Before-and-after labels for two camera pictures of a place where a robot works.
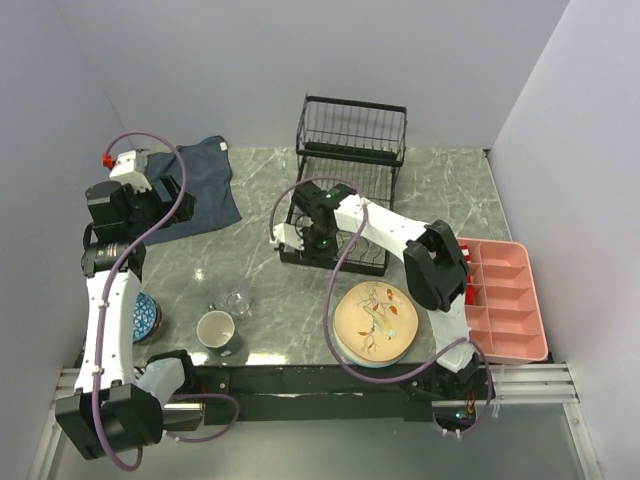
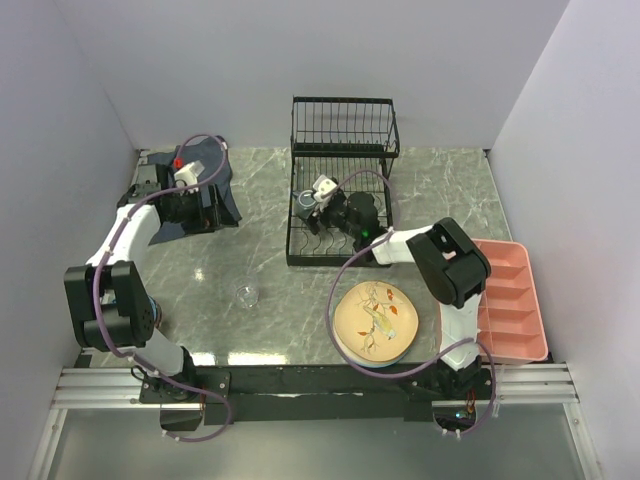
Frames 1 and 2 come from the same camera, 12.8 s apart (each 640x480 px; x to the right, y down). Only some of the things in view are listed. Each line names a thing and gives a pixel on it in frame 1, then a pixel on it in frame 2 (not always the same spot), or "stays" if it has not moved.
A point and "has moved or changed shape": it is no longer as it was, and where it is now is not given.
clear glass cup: x=236 y=301 has moved or changed shape
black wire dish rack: x=343 y=195 stays
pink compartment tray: x=505 y=323 stays
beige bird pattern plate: x=375 y=321 stays
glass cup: x=216 y=330 has moved or changed shape
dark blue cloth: x=208 y=177 stays
